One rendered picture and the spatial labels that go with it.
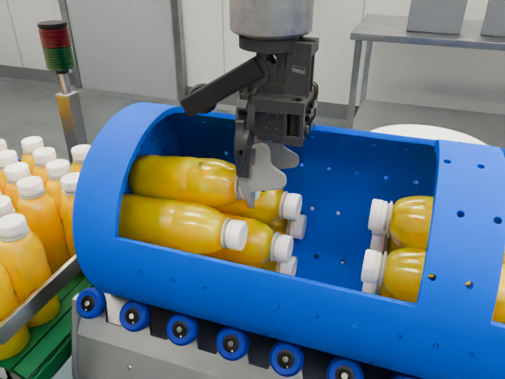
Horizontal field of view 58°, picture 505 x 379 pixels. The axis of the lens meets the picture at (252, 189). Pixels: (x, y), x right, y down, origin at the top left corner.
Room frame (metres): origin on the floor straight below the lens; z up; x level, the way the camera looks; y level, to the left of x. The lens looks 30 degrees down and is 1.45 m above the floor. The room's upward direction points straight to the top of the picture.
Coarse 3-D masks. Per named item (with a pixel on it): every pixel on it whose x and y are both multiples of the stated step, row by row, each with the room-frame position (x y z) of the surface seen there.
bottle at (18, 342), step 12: (0, 264) 0.49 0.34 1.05; (0, 276) 0.48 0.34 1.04; (0, 288) 0.47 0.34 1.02; (12, 288) 0.49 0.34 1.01; (0, 300) 0.46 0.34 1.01; (12, 300) 0.48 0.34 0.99; (0, 312) 0.46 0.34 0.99; (24, 336) 0.48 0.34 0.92; (0, 348) 0.45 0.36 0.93; (12, 348) 0.46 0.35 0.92
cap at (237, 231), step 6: (234, 222) 0.48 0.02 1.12; (240, 222) 0.48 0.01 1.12; (228, 228) 0.48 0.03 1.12; (234, 228) 0.47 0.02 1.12; (240, 228) 0.47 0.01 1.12; (246, 228) 0.49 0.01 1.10; (228, 234) 0.47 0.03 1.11; (234, 234) 0.47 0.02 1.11; (240, 234) 0.47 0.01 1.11; (246, 234) 0.49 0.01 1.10; (228, 240) 0.47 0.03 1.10; (234, 240) 0.46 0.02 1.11; (240, 240) 0.47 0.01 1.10; (228, 246) 0.47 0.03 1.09; (234, 246) 0.46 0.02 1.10; (240, 246) 0.47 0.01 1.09
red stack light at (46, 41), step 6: (42, 30) 1.04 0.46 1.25; (48, 30) 1.04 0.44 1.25; (54, 30) 1.04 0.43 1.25; (60, 30) 1.05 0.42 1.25; (66, 30) 1.06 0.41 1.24; (42, 36) 1.04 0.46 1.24; (48, 36) 1.03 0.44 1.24; (54, 36) 1.04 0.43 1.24; (60, 36) 1.04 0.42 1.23; (66, 36) 1.06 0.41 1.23; (42, 42) 1.04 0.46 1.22; (48, 42) 1.04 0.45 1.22; (54, 42) 1.04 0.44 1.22; (60, 42) 1.04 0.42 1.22; (66, 42) 1.05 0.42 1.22
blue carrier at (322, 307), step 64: (128, 128) 0.53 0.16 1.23; (192, 128) 0.68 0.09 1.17; (320, 128) 0.57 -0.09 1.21; (128, 192) 0.56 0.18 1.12; (320, 192) 0.63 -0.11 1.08; (384, 192) 0.60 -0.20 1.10; (448, 192) 0.39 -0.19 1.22; (128, 256) 0.43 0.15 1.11; (192, 256) 0.41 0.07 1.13; (320, 256) 0.58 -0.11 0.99; (448, 256) 0.34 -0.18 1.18; (256, 320) 0.38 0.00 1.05; (320, 320) 0.35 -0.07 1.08; (384, 320) 0.33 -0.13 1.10; (448, 320) 0.32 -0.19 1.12
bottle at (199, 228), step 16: (128, 208) 0.51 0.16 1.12; (144, 208) 0.51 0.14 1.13; (160, 208) 0.50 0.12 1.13; (176, 208) 0.50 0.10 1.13; (192, 208) 0.50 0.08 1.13; (208, 208) 0.50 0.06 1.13; (128, 224) 0.50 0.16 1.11; (144, 224) 0.49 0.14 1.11; (160, 224) 0.49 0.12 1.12; (176, 224) 0.48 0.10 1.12; (192, 224) 0.48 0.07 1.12; (208, 224) 0.48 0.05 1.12; (224, 224) 0.48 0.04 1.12; (144, 240) 0.49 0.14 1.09; (160, 240) 0.48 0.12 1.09; (176, 240) 0.47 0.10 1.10; (192, 240) 0.47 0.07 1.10; (208, 240) 0.47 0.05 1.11; (224, 240) 0.47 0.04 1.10
